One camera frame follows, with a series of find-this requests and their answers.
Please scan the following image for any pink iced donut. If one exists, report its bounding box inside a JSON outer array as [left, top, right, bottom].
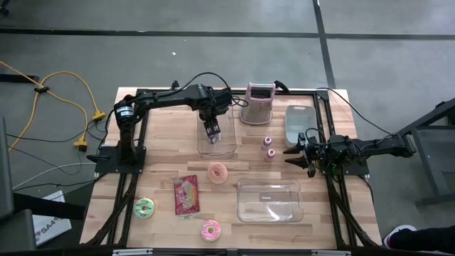
[[200, 219, 222, 242]]

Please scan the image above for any narrow clear plastic bin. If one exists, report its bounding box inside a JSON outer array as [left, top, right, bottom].
[[196, 100, 238, 156]]

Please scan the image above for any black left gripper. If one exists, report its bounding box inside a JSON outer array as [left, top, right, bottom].
[[198, 105, 228, 144]]

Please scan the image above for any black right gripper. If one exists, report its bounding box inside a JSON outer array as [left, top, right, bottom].
[[282, 132, 323, 178]]

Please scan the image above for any silver bracket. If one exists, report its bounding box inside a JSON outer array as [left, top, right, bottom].
[[112, 248, 154, 256], [311, 250, 351, 256]]

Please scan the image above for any person's leg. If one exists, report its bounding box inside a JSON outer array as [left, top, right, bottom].
[[390, 227, 455, 255]]

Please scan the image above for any black metal stand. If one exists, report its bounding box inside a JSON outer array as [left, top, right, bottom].
[[391, 96, 455, 208]]

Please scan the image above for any person's shoe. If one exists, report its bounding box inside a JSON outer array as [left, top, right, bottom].
[[382, 224, 417, 249]]

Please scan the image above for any black floor cable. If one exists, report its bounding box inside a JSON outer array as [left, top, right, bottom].
[[12, 173, 107, 192], [6, 120, 107, 143], [6, 144, 83, 176]]

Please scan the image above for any red snack packet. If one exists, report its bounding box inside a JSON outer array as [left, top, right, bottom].
[[173, 174, 200, 216]]

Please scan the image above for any white printed box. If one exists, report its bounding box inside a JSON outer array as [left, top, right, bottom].
[[32, 190, 73, 247]]

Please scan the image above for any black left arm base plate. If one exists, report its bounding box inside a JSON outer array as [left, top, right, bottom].
[[86, 144, 147, 175]]

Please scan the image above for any grey plastic bin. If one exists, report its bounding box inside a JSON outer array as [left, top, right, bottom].
[[284, 105, 319, 149]]

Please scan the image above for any grey flat panel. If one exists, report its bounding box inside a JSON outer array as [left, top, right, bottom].
[[0, 116, 15, 220]]

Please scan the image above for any orange sprinkled donut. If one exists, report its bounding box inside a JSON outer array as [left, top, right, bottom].
[[207, 161, 229, 185]]

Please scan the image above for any wide clear plastic bin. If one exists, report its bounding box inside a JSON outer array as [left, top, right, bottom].
[[236, 177, 305, 223]]

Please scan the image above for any black floor strip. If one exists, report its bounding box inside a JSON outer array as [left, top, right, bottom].
[[0, 73, 41, 84]]

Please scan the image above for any black bar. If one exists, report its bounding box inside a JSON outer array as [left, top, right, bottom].
[[13, 193, 87, 221]]

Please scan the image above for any white floor cable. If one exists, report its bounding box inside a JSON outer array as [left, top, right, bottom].
[[12, 161, 97, 189]]

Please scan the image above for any green iced donut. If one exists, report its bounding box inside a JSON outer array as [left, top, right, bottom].
[[133, 197, 156, 220]]

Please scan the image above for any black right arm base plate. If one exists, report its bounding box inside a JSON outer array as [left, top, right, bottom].
[[319, 154, 370, 177]]

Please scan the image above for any grey block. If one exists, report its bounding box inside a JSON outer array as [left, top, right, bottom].
[[0, 208, 38, 254]]

